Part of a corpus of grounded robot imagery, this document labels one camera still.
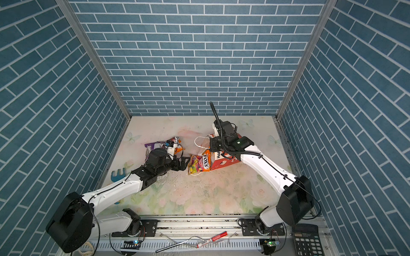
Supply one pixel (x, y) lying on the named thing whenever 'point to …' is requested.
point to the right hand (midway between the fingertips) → (210, 140)
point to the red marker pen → (212, 239)
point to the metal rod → (178, 244)
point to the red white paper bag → (218, 159)
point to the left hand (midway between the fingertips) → (184, 157)
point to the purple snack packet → (150, 146)
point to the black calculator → (306, 240)
